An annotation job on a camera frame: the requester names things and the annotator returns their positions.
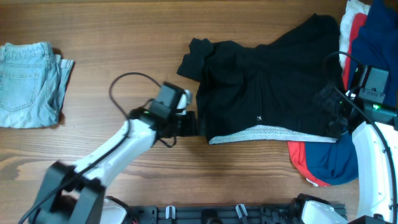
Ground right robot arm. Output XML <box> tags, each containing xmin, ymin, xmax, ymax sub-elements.
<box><xmin>305</xmin><ymin>66</ymin><xmax>397</xmax><ymax>223</ymax></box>

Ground red garment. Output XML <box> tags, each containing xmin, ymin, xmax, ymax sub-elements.
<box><xmin>287</xmin><ymin>12</ymin><xmax>367</xmax><ymax>187</ymax></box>

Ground black shorts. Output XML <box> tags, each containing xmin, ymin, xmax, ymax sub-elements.
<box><xmin>177</xmin><ymin>15</ymin><xmax>343</xmax><ymax>144</ymax></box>

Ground folded light blue jeans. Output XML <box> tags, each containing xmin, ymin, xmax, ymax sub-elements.
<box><xmin>1</xmin><ymin>42</ymin><xmax>74</xmax><ymax>129</ymax></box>

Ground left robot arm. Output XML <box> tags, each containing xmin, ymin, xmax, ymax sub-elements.
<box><xmin>20</xmin><ymin>82</ymin><xmax>196</xmax><ymax>223</ymax></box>

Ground navy blue garment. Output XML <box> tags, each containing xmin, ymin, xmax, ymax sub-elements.
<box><xmin>304</xmin><ymin>0</ymin><xmax>398</xmax><ymax>186</ymax></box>

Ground white garment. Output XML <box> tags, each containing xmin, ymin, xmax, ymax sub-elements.
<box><xmin>339</xmin><ymin>0</ymin><xmax>370</xmax><ymax>53</ymax></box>

